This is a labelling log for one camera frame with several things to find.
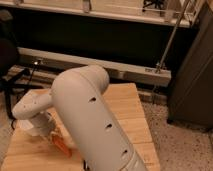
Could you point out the black office chair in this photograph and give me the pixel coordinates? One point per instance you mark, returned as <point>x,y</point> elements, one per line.
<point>9,56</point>

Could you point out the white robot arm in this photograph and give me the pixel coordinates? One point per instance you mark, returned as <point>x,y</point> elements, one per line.
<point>77,96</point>

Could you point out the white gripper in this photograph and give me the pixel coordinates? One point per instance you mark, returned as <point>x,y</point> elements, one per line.
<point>44,124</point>

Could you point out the dark cabinet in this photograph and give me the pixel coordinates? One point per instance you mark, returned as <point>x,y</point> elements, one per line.
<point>191,93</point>

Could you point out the black striped brush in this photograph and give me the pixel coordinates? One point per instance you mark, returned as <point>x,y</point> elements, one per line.
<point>85,166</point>

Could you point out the white paper cup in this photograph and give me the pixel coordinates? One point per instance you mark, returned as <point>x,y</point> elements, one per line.
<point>28,127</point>

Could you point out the metal pole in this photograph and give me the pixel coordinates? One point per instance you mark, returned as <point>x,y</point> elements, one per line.
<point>159,65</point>

